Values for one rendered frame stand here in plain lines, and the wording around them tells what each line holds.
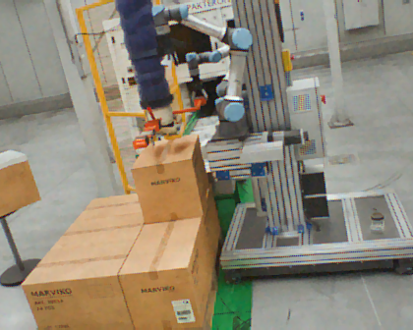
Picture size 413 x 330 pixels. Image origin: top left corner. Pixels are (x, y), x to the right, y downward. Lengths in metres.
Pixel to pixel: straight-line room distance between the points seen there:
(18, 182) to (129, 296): 1.61
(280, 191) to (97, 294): 1.37
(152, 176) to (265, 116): 0.82
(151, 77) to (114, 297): 1.36
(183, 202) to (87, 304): 0.86
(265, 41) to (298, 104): 0.44
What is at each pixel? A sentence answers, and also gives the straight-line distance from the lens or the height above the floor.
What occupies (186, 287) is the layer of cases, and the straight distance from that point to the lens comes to 2.49.
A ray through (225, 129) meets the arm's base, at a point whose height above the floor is 1.08.
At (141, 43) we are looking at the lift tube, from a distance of 2.89.
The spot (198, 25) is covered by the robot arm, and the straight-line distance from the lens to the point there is 2.70.
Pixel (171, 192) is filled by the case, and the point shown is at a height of 0.74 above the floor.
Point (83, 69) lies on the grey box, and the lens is 4.28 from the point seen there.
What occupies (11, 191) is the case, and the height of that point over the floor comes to 0.78.
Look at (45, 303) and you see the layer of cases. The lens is 2.83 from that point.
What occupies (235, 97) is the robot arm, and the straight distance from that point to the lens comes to 2.63.
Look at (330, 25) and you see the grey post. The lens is 6.15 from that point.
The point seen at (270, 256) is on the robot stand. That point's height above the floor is 0.21.
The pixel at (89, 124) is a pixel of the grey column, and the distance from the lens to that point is 4.41.
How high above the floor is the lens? 1.77
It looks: 18 degrees down
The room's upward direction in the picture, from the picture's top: 12 degrees counter-clockwise
